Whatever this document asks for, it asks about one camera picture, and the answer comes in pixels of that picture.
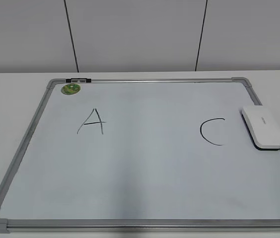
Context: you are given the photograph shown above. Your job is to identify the white rectangular board eraser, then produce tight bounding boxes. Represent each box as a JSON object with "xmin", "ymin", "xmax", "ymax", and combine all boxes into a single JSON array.
[{"xmin": 241, "ymin": 105, "xmax": 280, "ymax": 150}]

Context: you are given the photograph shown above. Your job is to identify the round green sticker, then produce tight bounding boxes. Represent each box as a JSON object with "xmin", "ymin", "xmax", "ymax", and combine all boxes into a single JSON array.
[{"xmin": 61, "ymin": 83, "xmax": 80, "ymax": 95}]

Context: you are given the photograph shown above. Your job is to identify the black silver hanging clip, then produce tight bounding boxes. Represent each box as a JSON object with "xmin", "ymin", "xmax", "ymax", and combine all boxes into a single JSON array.
[{"xmin": 66, "ymin": 78, "xmax": 92, "ymax": 83}]

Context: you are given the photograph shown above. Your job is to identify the white board with grey frame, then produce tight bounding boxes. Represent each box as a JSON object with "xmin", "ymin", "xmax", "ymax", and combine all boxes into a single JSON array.
[{"xmin": 0, "ymin": 77, "xmax": 280, "ymax": 233}]

